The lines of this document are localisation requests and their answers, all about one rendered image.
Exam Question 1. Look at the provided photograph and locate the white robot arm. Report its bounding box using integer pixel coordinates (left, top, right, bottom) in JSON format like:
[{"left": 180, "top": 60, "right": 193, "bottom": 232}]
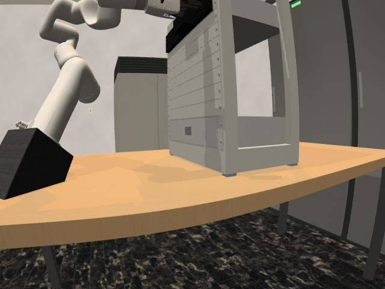
[{"left": 16, "top": 0, "right": 146, "bottom": 146}]

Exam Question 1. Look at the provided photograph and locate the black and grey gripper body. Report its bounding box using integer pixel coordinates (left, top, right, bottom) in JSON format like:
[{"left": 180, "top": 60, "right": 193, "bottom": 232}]
[{"left": 144, "top": 0, "right": 180, "bottom": 19}]

